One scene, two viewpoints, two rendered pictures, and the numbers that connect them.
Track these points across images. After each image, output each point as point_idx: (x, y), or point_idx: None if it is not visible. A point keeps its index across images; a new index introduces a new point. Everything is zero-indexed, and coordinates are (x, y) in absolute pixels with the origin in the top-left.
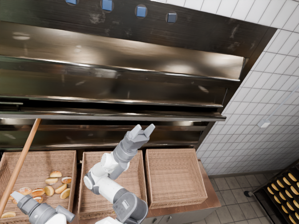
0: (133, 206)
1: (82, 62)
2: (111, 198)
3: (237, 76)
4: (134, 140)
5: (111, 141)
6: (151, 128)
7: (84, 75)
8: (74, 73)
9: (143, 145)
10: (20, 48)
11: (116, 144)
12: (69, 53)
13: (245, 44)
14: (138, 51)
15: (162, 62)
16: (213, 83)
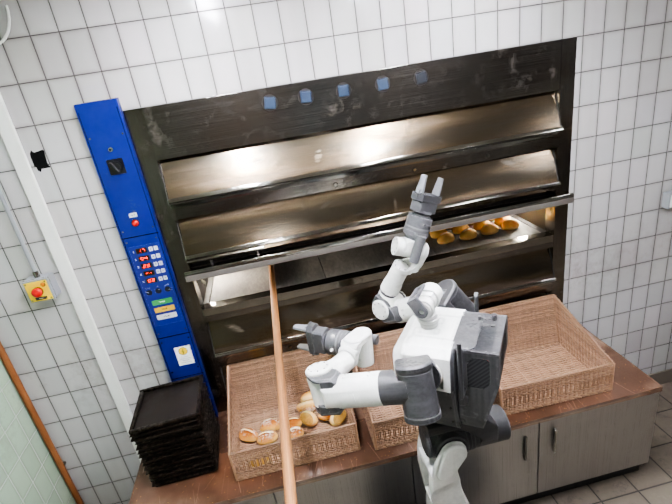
0: (451, 286)
1: (326, 169)
2: None
3: (556, 123)
4: (424, 194)
5: None
6: (439, 182)
7: (329, 189)
8: (317, 190)
9: None
10: (256, 173)
11: None
12: (309, 162)
13: (541, 74)
14: (392, 133)
15: (429, 138)
16: (523, 147)
